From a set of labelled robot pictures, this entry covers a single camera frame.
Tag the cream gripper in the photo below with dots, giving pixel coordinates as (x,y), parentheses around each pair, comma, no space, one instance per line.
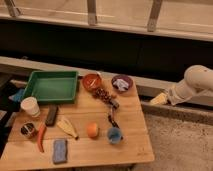
(160,99)

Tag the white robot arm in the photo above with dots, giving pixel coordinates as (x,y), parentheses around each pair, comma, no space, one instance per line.
(197,79)

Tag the blue plastic cup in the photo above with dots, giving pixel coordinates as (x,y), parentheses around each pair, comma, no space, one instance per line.
(114,135)

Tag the orange apple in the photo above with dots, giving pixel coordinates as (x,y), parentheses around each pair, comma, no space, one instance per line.
(92,130)

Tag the white paper cup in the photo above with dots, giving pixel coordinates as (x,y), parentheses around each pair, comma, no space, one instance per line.
(30,106)

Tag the purple bowl with cloth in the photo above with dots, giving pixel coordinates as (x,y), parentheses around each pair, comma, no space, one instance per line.
(122,83)

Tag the bunch of dark grapes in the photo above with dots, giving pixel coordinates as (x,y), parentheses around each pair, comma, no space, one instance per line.
(104,96)

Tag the orange bowl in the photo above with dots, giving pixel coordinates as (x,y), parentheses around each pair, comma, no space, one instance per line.
(91,82)

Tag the black rectangular block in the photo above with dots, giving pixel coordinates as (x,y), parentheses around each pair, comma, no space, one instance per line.
(50,120)

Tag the blue sponge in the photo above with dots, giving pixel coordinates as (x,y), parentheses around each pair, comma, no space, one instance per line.
(59,151)

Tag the green plastic tray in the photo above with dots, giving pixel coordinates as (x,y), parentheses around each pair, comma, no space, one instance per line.
(52,87)

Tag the orange carrot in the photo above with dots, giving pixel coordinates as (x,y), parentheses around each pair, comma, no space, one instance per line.
(41,133)

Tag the blue cloth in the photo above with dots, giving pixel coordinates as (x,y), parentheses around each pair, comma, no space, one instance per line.
(17,97)

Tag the dark utensil handle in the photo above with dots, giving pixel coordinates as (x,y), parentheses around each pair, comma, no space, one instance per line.
(111,117)

